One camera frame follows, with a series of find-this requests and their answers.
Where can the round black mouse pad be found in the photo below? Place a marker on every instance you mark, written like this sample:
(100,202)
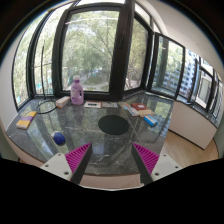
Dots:
(113,125)

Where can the purple lotion bottle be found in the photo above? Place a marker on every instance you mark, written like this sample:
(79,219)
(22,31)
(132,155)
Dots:
(76,92)

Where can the yellow purple sponge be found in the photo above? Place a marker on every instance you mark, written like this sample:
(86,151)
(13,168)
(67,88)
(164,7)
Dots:
(25,121)

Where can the striped flat packet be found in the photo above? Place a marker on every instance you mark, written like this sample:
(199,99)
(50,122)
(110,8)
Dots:
(131,110)

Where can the white flat card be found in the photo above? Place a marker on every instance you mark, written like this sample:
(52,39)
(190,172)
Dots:
(93,104)

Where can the grey flat card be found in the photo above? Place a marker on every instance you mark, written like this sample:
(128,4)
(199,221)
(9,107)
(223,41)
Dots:
(109,105)

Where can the red book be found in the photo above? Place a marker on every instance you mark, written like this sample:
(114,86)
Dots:
(139,106)

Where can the blue small box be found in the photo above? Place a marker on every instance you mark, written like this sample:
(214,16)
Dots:
(151,120)

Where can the beige rectangular box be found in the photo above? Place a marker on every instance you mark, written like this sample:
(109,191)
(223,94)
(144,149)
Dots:
(60,103)

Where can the beige flat box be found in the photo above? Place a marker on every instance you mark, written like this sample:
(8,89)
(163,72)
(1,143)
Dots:
(143,113)

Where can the black window frame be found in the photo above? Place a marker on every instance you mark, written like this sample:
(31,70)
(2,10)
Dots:
(133,53)

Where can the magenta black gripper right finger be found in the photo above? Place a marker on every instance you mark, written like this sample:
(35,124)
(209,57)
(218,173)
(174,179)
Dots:
(153,166)

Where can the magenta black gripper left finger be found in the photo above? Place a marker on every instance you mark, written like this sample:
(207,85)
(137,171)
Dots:
(70,166)

